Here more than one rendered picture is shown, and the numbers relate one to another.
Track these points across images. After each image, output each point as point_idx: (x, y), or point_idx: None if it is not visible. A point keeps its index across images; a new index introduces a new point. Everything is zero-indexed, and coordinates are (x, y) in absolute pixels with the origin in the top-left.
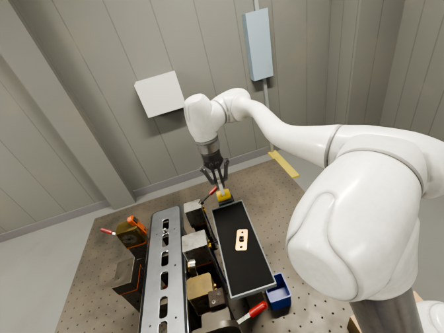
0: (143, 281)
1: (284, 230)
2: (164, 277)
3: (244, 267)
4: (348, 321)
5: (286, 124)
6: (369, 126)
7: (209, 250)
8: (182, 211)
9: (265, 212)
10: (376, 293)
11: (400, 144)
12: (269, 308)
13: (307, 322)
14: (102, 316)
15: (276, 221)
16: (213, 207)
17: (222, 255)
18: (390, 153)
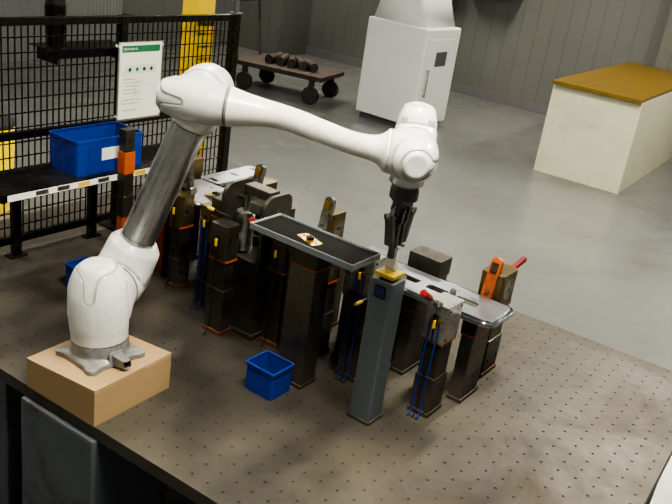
0: (403, 263)
1: (316, 467)
2: None
3: (286, 227)
4: (167, 392)
5: (279, 105)
6: (208, 82)
7: None
8: (470, 319)
9: (382, 491)
10: None
11: (190, 72)
12: None
13: (216, 379)
14: (460, 319)
15: (344, 478)
16: (508, 467)
17: (316, 227)
18: (195, 69)
